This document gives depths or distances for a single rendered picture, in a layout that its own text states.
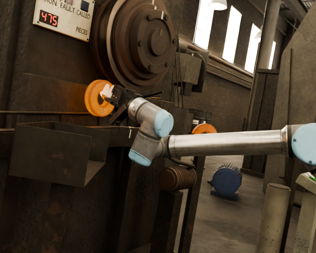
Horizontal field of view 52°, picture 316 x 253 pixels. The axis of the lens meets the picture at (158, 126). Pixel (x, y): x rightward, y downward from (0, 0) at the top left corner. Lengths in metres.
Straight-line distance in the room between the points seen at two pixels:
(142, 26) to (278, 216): 1.16
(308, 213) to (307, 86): 2.34
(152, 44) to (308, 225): 1.17
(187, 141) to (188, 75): 8.29
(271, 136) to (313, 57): 2.91
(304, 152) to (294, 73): 3.12
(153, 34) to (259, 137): 0.64
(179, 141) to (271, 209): 0.76
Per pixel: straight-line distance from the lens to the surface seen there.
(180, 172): 1.70
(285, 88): 4.08
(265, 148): 1.18
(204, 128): 1.83
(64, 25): 1.43
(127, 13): 1.46
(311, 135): 1.01
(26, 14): 1.40
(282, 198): 1.83
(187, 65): 9.44
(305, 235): 1.87
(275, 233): 1.87
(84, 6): 1.50
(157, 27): 1.53
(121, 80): 1.46
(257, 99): 5.65
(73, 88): 1.42
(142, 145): 1.17
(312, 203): 1.83
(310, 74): 4.00
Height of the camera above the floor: 0.82
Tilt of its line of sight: 3 degrees down
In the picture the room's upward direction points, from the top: 9 degrees clockwise
